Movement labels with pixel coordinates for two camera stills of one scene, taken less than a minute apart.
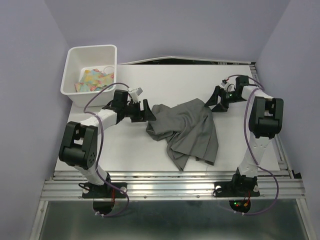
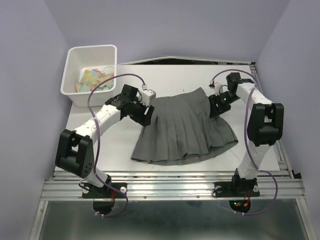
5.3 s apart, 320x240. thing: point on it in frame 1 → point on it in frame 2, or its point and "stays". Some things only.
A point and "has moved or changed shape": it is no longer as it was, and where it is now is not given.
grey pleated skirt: [188, 130] has moved or changed shape
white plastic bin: [88, 69] stays
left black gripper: [139, 117] stays
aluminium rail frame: [178, 206] stays
